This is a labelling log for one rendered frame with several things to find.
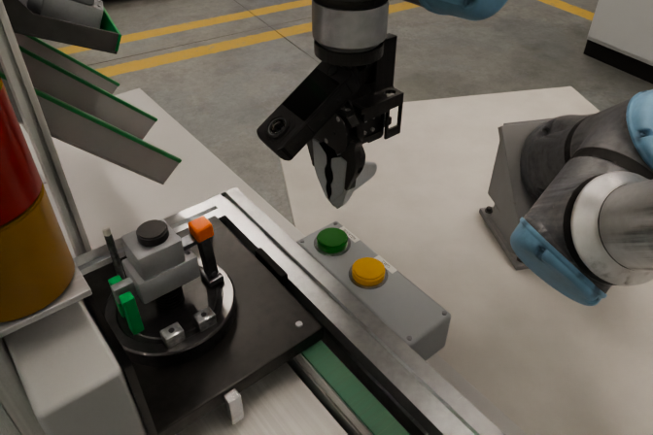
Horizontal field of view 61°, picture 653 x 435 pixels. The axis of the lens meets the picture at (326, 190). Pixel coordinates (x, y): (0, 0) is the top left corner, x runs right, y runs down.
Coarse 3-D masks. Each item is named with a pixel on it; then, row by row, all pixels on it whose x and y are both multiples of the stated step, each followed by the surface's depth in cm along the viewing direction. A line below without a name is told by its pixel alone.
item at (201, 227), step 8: (192, 224) 57; (200, 224) 57; (208, 224) 57; (192, 232) 57; (200, 232) 57; (208, 232) 57; (184, 240) 57; (192, 240) 57; (200, 240) 57; (208, 240) 58; (184, 248) 57; (200, 248) 59; (208, 248) 59; (200, 256) 61; (208, 256) 60; (208, 264) 60; (216, 264) 61; (208, 272) 61; (216, 272) 61
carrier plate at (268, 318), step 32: (224, 256) 68; (96, 288) 64; (256, 288) 64; (256, 320) 61; (288, 320) 61; (224, 352) 57; (256, 352) 57; (288, 352) 58; (160, 384) 54; (192, 384) 54; (224, 384) 54; (160, 416) 52; (192, 416) 53
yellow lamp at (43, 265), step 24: (24, 216) 22; (48, 216) 24; (0, 240) 22; (24, 240) 23; (48, 240) 24; (0, 264) 22; (24, 264) 23; (48, 264) 24; (72, 264) 26; (0, 288) 23; (24, 288) 24; (48, 288) 24; (0, 312) 24; (24, 312) 24
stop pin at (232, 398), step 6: (234, 390) 54; (228, 396) 54; (234, 396) 54; (240, 396) 54; (228, 402) 53; (234, 402) 54; (240, 402) 54; (228, 408) 54; (234, 408) 54; (240, 408) 55; (228, 414) 55; (234, 414) 55; (240, 414) 55; (234, 420) 55
